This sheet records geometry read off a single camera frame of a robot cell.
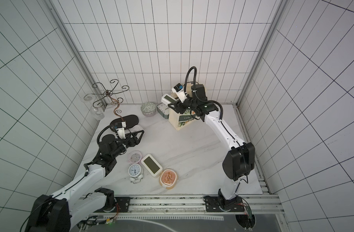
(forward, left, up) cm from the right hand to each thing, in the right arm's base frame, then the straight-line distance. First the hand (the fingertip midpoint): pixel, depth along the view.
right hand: (175, 98), depth 80 cm
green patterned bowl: (+14, +24, -26) cm, 38 cm away
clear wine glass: (-4, +51, -12) cm, 53 cm away
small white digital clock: (-4, +4, +2) cm, 6 cm away
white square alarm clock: (-3, +29, -27) cm, 40 cm away
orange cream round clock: (-36, +2, -29) cm, 46 cm away
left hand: (-16, +20, -14) cm, 29 cm away
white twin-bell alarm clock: (-34, +21, -26) cm, 48 cm away
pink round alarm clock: (-24, +25, -28) cm, 45 cm away
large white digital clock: (-29, +13, -26) cm, 41 cm away
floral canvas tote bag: (+1, -1, -21) cm, 21 cm away
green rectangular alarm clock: (+17, +12, -29) cm, 36 cm away
